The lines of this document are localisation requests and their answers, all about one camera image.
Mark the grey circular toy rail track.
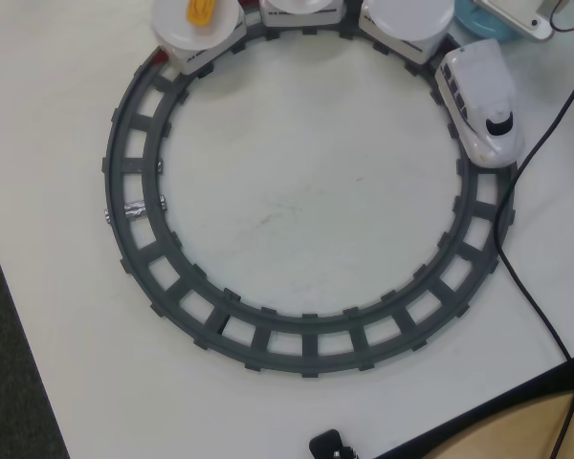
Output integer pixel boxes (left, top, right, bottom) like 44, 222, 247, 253
100, 8, 519, 382

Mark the thick black cable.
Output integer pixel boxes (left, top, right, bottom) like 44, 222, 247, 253
496, 59, 574, 361

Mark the black clamp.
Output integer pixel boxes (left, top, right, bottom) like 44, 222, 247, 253
309, 428, 361, 459

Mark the white toy Shinkansen locomotive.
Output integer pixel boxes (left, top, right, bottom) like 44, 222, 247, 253
433, 38, 527, 168

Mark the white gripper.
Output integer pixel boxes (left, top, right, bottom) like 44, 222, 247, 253
537, 0, 573, 18

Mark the light blue round dish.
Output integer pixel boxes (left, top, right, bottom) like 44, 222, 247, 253
453, 0, 516, 44

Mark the white toy train carriage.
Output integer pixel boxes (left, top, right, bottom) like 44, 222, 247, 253
259, 0, 348, 29
358, 0, 455, 65
157, 9, 248, 77

